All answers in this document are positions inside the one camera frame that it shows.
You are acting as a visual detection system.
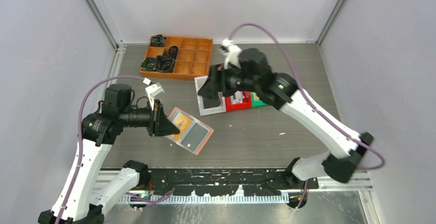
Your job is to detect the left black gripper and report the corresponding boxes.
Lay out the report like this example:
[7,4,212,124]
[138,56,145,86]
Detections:
[120,98,180,136]

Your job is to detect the green plastic bin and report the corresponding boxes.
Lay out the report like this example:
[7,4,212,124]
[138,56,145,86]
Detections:
[251,92,266,108]

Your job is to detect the red plastic bin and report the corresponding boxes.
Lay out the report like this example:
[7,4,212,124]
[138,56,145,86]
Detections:
[225,91,252,112]

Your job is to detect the orange compartment tray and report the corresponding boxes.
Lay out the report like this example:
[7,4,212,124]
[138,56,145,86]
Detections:
[140,34,213,81]

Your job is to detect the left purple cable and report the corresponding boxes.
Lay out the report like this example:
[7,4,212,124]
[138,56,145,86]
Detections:
[54,75,175,224]

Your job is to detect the clear packets in red bin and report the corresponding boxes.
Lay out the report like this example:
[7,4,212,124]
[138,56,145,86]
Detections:
[230,91,245,105]

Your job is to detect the large black strap bundle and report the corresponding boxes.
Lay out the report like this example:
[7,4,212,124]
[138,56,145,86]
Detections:
[155,55,176,73]

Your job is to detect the green black strap left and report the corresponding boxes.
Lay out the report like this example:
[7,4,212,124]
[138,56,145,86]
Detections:
[141,57,157,72]

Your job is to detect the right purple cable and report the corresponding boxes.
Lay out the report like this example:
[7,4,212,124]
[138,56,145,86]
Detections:
[229,23,386,211]

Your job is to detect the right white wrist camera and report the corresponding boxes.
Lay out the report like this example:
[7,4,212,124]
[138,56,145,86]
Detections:
[219,38,242,69]

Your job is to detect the orange credit card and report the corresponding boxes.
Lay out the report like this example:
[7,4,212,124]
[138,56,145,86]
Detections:
[170,112,193,141]

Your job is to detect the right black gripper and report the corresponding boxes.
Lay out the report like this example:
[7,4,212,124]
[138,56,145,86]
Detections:
[196,62,258,102]

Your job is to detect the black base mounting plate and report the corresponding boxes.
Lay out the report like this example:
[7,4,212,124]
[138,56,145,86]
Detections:
[117,167,320,198]

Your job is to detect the black strap top compartment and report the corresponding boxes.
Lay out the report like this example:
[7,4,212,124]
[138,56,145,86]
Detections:
[150,34,167,47]

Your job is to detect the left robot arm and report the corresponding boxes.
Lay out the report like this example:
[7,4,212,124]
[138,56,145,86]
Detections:
[38,83,179,223]

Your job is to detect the dark grey card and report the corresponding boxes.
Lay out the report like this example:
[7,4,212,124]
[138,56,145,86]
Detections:
[181,123,208,151]

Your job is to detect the white plastic bin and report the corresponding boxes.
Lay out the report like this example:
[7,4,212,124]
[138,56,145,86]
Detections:
[194,76,226,116]

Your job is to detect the purple cable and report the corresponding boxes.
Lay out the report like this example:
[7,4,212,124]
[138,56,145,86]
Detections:
[229,23,386,211]
[54,75,175,224]

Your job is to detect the pink leather card holder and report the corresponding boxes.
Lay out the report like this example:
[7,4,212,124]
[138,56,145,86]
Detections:
[166,107,214,155]

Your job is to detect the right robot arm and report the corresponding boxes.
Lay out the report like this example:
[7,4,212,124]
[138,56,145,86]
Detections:
[197,48,373,189]

